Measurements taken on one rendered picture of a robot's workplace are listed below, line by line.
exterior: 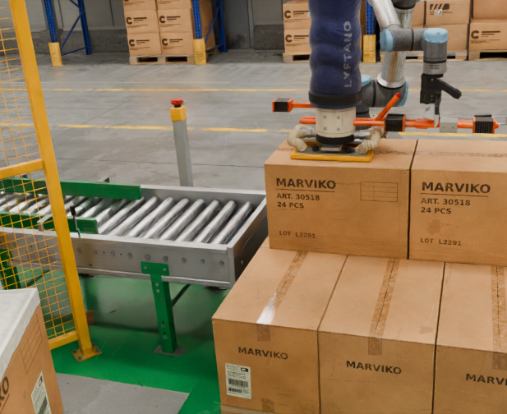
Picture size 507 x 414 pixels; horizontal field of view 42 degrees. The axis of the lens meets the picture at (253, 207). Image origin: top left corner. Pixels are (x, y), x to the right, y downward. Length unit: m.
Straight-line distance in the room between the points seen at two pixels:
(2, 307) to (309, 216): 1.46
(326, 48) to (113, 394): 1.75
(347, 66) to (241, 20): 9.18
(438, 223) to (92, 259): 1.57
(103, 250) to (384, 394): 1.44
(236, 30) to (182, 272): 9.19
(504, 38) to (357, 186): 7.41
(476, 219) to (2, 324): 1.81
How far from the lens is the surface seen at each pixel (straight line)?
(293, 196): 2.77
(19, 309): 1.73
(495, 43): 9.96
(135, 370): 3.19
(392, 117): 2.82
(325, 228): 2.80
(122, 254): 3.07
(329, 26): 2.66
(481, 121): 2.76
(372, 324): 2.37
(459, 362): 2.32
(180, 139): 3.65
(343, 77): 2.70
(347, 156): 2.73
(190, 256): 2.91
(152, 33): 11.15
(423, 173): 2.65
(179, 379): 3.08
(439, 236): 2.75
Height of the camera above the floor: 1.83
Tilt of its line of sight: 22 degrees down
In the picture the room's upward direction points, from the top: 4 degrees counter-clockwise
